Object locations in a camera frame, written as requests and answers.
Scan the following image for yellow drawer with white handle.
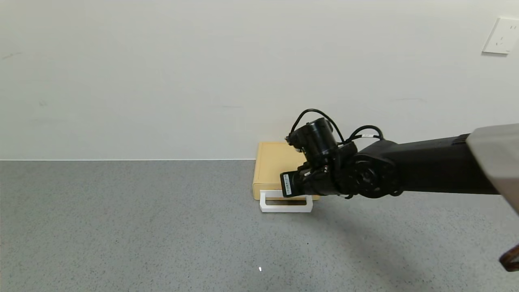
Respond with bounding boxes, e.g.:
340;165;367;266
253;183;321;213

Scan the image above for yellow drawer cabinet casing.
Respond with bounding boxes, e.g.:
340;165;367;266
253;141;322;200

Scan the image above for black camera cable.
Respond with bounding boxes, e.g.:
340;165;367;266
290;108;345;143

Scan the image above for black arm cable with white tag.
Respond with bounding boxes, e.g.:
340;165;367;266
345;125;384;143

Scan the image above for white wall power outlet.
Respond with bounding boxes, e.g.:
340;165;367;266
482;17;519;54

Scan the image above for brown flat cable loop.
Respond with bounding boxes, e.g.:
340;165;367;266
499;244;519;273

